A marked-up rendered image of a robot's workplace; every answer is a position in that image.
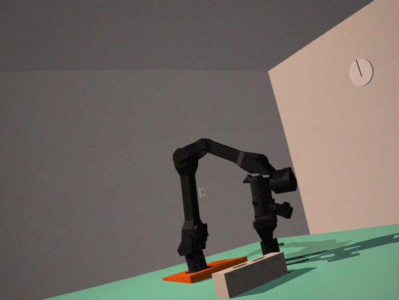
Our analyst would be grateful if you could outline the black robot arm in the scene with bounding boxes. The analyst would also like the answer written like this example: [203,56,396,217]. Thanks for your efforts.
[173,138,297,274]

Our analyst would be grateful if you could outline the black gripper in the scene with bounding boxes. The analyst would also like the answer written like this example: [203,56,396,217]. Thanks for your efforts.
[252,195,277,252]

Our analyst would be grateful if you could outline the black two-prong plug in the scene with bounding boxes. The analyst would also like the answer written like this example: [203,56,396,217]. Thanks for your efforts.
[260,238,284,255]

